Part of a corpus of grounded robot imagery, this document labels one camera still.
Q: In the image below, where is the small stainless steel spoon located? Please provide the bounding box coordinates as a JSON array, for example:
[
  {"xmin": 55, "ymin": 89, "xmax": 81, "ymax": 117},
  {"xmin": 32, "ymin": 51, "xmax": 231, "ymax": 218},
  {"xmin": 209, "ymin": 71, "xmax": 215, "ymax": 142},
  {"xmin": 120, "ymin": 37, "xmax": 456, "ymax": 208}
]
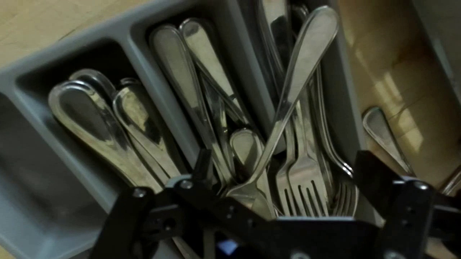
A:
[{"xmin": 228, "ymin": 126, "xmax": 264, "ymax": 179}]

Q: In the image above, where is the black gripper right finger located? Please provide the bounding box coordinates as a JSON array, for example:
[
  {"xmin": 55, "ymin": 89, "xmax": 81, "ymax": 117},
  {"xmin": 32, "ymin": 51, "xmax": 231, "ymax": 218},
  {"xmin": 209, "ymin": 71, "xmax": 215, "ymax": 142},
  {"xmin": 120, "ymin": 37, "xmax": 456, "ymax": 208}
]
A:
[{"xmin": 355, "ymin": 149, "xmax": 461, "ymax": 259}]

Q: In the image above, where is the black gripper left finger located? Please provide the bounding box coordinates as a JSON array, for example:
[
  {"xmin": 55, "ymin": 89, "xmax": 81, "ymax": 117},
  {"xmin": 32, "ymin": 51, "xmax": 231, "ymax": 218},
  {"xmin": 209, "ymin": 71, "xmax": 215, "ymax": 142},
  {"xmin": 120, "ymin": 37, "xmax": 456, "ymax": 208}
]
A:
[{"xmin": 91, "ymin": 148, "xmax": 279, "ymax": 259}]

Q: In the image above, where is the grey cutlery tray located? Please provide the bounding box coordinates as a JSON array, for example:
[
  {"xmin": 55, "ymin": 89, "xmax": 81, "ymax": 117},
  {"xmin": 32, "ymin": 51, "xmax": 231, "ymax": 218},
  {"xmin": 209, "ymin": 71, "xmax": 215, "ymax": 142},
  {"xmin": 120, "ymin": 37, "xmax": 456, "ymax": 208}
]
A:
[{"xmin": 0, "ymin": 0, "xmax": 369, "ymax": 259}]

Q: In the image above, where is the steel utensil handle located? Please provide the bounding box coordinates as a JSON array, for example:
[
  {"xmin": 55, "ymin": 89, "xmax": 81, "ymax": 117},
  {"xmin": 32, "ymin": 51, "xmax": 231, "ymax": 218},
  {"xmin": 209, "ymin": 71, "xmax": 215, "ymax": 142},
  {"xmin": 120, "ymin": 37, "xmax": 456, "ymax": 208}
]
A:
[{"xmin": 362, "ymin": 106, "xmax": 415, "ymax": 175}]

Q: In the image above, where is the stainless steel fork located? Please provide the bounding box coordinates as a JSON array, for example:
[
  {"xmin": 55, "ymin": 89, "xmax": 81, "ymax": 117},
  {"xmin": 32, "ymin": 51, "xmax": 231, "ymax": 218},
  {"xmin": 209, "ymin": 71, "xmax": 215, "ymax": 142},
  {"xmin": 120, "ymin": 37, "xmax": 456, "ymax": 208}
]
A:
[
  {"xmin": 221, "ymin": 4, "xmax": 342, "ymax": 219},
  {"xmin": 310, "ymin": 66, "xmax": 361, "ymax": 218},
  {"xmin": 287, "ymin": 90, "xmax": 335, "ymax": 218},
  {"xmin": 274, "ymin": 119, "xmax": 300, "ymax": 218}
]

